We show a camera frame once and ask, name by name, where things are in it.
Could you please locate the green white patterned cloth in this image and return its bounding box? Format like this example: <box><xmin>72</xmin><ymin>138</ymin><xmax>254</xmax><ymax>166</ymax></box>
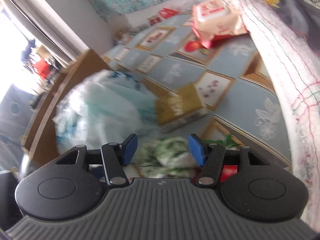
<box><xmin>134</xmin><ymin>134</ymin><xmax>242</xmax><ymax>179</ymax></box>

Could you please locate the white plastic bag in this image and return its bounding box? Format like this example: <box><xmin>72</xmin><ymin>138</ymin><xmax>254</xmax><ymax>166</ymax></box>
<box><xmin>53</xmin><ymin>69</ymin><xmax>161</xmax><ymax>154</ymax></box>

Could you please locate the yellow small carton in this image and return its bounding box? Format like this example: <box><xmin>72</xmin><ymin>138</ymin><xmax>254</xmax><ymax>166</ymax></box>
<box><xmin>155</xmin><ymin>83</ymin><xmax>208</xmax><ymax>132</ymax></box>

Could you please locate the patterned floor mat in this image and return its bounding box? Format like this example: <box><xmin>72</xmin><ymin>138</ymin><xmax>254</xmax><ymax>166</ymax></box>
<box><xmin>104</xmin><ymin>15</ymin><xmax>291</xmax><ymax>178</ymax></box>

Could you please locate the brown cardboard box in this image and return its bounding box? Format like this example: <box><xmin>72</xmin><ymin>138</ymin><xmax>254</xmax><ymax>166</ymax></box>
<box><xmin>22</xmin><ymin>49</ymin><xmax>111</xmax><ymax>166</ymax></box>

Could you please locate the white blanket coloured stitching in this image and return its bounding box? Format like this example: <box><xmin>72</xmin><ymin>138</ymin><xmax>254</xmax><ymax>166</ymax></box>
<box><xmin>227</xmin><ymin>0</ymin><xmax>319</xmax><ymax>230</ymax></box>

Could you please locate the red plastic bag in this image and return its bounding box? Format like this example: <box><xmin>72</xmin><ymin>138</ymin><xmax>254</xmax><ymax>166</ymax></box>
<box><xmin>148</xmin><ymin>8</ymin><xmax>180</xmax><ymax>26</ymax></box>

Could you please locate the dark grey garment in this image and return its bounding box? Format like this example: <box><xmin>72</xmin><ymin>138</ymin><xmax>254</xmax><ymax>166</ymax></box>
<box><xmin>265</xmin><ymin>0</ymin><xmax>319</xmax><ymax>54</ymax></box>

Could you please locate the white curtain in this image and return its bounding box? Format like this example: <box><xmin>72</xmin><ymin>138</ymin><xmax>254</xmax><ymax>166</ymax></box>
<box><xmin>1</xmin><ymin>0</ymin><xmax>88</xmax><ymax>67</ymax></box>

